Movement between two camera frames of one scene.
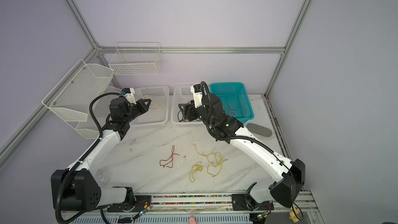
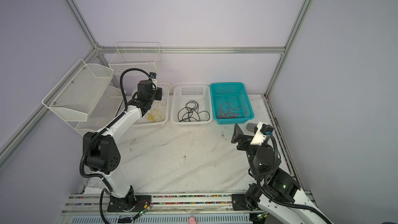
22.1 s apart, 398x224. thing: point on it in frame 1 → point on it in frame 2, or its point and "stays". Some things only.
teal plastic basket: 236,99 stays
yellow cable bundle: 215,158 → 170,84
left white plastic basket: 157,114 stays
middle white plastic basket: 180,94 stays
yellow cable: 197,167 → 155,115
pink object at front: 192,220 stays
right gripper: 188,109 → 243,140
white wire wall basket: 136,58 stays
